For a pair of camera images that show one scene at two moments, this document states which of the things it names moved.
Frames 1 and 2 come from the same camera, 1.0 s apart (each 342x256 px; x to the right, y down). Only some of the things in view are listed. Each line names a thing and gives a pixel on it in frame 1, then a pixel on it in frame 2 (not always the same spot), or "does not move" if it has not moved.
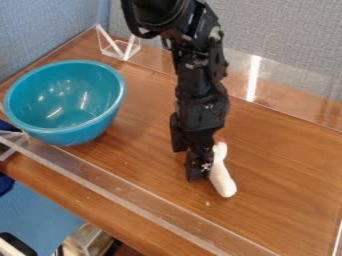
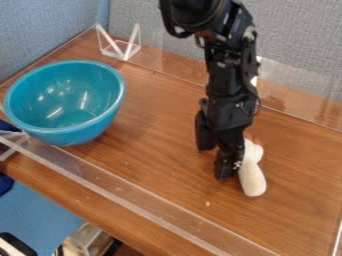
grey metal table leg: [86, 241] does not move
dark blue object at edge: [7, 183] does not move
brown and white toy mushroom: [219, 174] -> [251, 175]
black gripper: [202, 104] -> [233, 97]
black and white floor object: [14, 246] does not move
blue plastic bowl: [62, 102] does not move
